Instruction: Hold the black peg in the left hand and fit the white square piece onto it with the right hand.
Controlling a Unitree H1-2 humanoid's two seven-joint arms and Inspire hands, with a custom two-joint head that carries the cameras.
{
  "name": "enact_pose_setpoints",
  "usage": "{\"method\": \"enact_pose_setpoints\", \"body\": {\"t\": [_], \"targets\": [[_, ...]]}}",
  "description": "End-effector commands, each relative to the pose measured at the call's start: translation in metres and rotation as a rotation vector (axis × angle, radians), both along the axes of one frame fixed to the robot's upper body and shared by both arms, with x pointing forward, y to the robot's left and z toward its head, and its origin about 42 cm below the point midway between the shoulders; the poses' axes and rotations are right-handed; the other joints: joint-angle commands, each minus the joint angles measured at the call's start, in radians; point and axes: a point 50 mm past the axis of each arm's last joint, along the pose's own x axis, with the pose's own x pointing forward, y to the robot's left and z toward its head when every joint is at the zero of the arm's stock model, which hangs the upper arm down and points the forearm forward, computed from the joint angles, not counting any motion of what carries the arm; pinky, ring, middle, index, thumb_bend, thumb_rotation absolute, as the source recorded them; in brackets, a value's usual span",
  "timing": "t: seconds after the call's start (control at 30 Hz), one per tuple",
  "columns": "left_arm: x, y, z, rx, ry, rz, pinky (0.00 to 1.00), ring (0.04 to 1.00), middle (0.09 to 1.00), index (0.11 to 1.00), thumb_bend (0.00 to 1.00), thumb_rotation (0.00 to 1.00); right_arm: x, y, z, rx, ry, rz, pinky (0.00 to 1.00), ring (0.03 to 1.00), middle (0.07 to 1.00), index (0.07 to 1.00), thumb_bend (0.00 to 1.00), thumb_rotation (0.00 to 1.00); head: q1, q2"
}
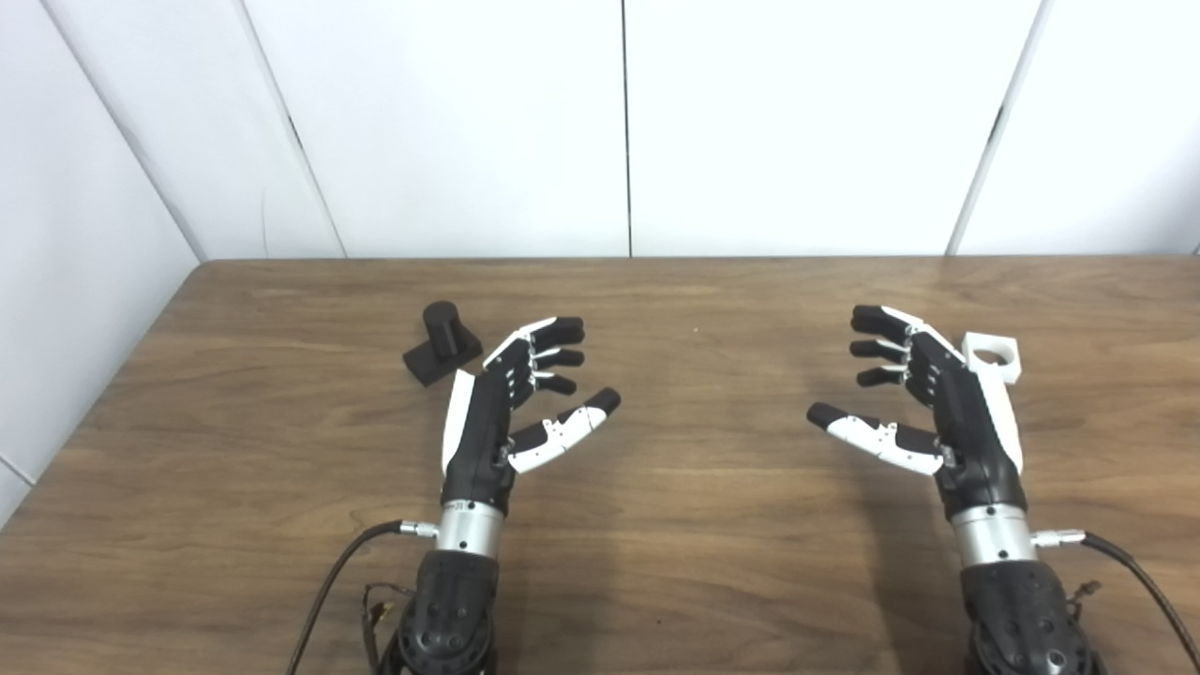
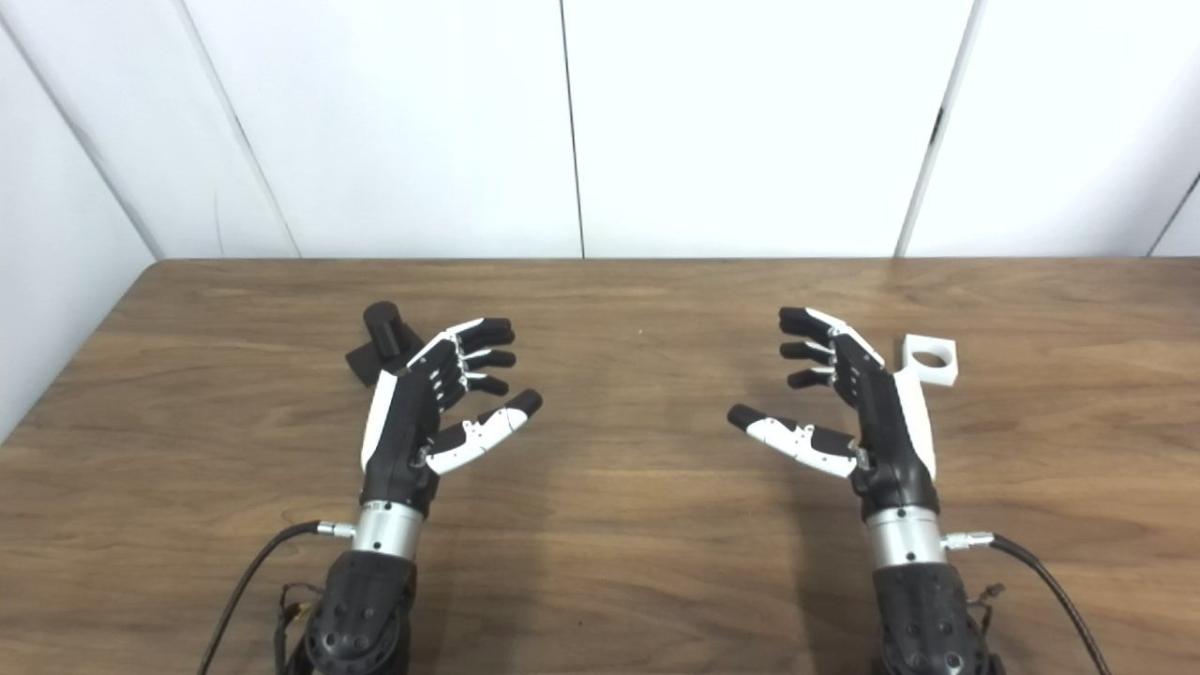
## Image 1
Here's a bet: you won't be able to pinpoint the black peg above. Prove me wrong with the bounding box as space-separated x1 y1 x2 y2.
403 301 484 387

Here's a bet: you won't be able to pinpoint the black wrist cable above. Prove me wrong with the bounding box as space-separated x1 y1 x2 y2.
1031 530 1200 650
286 520 440 675

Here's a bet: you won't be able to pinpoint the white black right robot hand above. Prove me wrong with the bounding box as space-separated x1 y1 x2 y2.
806 305 1028 519

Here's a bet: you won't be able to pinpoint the thin left wrist wires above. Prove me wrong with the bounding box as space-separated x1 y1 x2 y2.
363 582 414 672

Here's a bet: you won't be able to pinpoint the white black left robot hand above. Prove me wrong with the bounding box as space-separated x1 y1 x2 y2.
441 317 622 515

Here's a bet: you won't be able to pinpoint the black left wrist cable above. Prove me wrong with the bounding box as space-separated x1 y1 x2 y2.
286 520 440 675

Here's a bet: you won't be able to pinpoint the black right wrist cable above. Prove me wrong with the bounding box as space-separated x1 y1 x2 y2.
1031 530 1200 650

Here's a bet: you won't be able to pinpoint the white square piece with hole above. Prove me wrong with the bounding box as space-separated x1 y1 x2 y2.
963 331 1021 383

